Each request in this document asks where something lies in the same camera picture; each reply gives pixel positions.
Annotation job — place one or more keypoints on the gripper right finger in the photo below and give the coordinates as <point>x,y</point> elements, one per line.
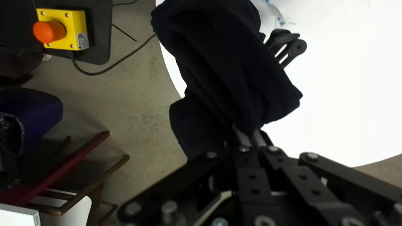
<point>314,188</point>

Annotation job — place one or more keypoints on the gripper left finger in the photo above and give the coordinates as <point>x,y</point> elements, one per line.
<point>248,182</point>

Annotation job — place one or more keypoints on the black cloth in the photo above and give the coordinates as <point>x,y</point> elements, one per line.
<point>220,62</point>

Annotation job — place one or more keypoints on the black mounting panel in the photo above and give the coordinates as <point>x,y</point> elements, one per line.
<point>100,34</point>

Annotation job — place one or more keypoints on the dark blue seat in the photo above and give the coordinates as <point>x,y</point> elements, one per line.
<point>34,110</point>

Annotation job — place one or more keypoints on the white box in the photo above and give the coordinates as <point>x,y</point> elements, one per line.
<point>15,216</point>

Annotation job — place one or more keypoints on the yellow emergency stop button box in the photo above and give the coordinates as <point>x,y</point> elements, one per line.
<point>67,29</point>

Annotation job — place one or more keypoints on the brown wooden frame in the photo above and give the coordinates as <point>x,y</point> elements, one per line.
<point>94,183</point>

